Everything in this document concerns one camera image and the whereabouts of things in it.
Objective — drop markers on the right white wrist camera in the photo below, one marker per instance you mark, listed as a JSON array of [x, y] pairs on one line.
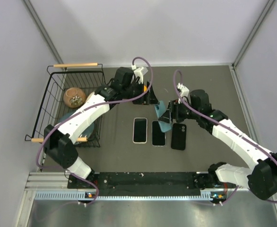
[[183, 92]]

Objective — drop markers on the beige oval plate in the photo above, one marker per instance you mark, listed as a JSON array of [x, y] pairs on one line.
[[89, 96]]

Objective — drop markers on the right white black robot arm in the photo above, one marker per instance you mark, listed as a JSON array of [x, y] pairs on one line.
[[260, 175]]

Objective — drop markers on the grey cable duct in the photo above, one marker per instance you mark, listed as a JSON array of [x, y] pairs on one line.
[[88, 196]]

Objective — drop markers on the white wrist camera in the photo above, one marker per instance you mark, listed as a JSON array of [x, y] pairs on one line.
[[183, 92], [139, 73]]

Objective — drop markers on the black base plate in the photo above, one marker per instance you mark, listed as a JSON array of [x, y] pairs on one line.
[[191, 180]]

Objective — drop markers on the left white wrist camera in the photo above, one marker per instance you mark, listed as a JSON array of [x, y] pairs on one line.
[[139, 73]]

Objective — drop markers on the clear transparent phone case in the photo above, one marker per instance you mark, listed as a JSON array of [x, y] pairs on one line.
[[158, 145]]

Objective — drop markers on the brown ceramic vase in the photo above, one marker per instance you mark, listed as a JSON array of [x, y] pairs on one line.
[[74, 97]]

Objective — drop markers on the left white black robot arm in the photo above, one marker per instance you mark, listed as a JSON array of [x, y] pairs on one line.
[[59, 141]]

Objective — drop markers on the blue grey ceramic bowl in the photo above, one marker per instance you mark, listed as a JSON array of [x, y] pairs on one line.
[[86, 133]]

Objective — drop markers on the black wire basket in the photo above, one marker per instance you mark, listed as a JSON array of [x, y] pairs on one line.
[[52, 108]]

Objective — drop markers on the teal phone case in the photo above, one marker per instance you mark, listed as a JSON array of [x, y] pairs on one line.
[[160, 108]]

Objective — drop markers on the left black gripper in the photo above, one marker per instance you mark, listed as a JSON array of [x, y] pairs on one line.
[[147, 99]]

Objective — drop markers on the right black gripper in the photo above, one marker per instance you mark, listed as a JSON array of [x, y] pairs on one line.
[[176, 106]]

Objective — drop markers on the beige phone case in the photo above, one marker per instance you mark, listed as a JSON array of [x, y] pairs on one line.
[[140, 142]]

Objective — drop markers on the black phone case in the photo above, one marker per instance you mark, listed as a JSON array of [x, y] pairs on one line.
[[178, 141]]

